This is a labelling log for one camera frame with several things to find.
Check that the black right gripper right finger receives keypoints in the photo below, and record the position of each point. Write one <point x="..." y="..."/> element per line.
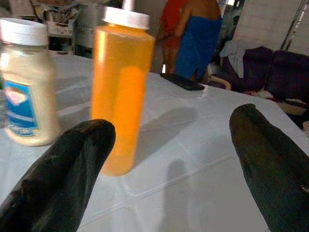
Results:
<point x="272" y="164"/>

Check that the cluttered shelf unit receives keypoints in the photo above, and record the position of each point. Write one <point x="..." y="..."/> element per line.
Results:
<point x="60" y="26"/>

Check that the black phone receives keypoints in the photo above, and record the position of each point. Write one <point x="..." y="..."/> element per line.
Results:
<point x="182" y="81"/>

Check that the dark purple armchair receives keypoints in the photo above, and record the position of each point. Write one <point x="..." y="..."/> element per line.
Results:
<point x="289" y="75"/>
<point x="246" y="70"/>

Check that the light cloth on armchair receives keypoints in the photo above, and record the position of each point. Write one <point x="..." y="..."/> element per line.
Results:
<point x="235" y="54"/>

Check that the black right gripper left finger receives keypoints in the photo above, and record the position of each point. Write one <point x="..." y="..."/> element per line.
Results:
<point x="60" y="174"/>

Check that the person in blue skirt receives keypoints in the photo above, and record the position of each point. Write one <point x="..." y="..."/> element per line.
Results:
<point x="193" y="41"/>

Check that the orange squeeze bottle white cap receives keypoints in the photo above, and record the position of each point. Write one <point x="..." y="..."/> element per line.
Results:
<point x="120" y="91"/>

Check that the mayonnaise jar white lid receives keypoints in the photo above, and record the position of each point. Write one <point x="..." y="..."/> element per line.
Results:
<point x="26" y="84"/>

